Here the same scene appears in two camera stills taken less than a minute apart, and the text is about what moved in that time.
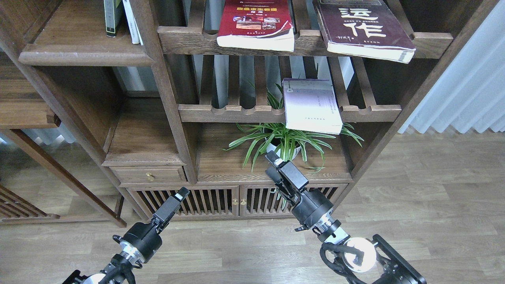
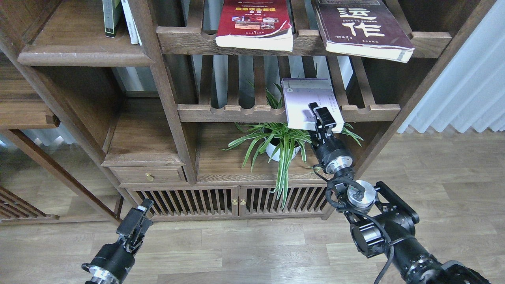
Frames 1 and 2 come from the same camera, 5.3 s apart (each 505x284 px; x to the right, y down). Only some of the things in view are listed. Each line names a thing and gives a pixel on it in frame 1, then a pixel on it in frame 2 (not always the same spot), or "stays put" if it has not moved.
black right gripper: (313, 209) to (335, 158)
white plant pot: (270, 146) stays put
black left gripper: (141, 240) to (112, 261)
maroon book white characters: (365, 28) stays put
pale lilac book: (311, 105) stays put
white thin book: (135, 35) stays put
